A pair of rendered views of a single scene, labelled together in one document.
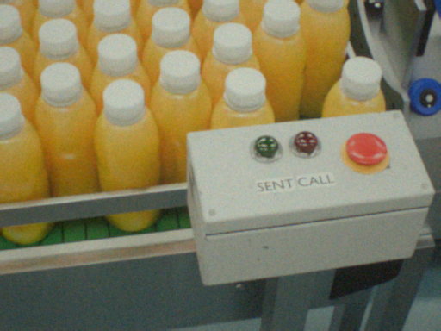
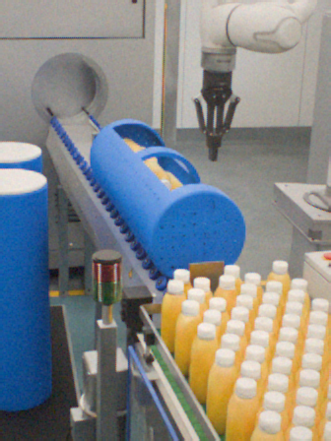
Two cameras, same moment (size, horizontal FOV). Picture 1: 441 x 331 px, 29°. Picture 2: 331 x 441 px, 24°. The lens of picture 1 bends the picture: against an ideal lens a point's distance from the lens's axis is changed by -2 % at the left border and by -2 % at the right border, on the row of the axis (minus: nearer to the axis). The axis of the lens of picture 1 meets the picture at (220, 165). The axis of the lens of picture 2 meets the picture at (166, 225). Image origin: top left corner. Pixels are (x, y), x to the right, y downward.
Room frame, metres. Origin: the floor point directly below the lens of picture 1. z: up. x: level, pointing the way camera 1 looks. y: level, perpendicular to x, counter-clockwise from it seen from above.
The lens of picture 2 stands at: (1.11, 1.77, 1.91)
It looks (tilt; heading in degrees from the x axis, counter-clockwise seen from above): 21 degrees down; 265
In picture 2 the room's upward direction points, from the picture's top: 2 degrees clockwise
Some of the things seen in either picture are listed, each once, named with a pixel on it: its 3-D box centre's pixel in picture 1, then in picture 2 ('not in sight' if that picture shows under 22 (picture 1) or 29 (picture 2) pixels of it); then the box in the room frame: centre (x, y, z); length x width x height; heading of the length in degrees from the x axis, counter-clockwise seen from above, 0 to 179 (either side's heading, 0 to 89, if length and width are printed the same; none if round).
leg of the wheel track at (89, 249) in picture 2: not in sight; (89, 240); (1.15, -2.22, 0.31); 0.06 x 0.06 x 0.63; 12
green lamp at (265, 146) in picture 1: (266, 146); not in sight; (0.49, -0.04, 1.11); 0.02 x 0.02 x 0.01
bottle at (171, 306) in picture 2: not in sight; (174, 318); (0.91, -0.02, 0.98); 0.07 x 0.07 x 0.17
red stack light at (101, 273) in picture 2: not in sight; (107, 268); (1.08, 0.23, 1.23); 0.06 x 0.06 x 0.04
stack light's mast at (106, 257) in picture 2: not in sight; (106, 289); (1.08, 0.23, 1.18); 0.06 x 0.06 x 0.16
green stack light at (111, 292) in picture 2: not in sight; (106, 286); (1.08, 0.23, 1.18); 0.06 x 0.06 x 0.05
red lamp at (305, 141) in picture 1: (305, 141); not in sight; (0.50, -0.07, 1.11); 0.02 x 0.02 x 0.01
